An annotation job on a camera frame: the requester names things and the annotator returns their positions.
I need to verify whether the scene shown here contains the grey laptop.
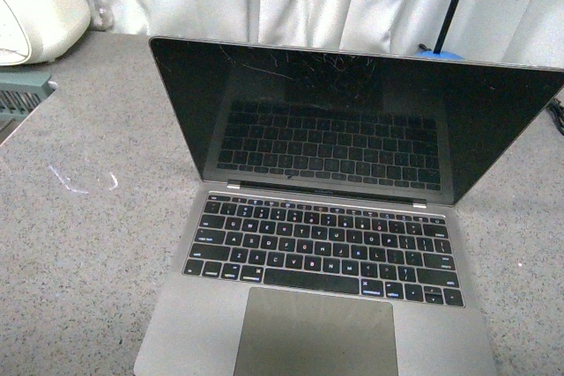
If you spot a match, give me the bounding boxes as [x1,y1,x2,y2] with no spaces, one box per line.
[134,37,563,375]

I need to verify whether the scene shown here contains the blue desk lamp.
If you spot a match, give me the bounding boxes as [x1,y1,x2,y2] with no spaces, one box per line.
[418,0,463,60]

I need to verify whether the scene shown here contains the green sink drying rack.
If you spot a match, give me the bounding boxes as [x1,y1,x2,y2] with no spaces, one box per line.
[1,71,54,122]

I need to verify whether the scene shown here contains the white blender appliance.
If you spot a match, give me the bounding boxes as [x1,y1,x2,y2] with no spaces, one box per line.
[1,0,91,66]

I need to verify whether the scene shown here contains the black cable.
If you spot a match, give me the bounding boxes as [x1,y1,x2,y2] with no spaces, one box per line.
[545,97,564,136]

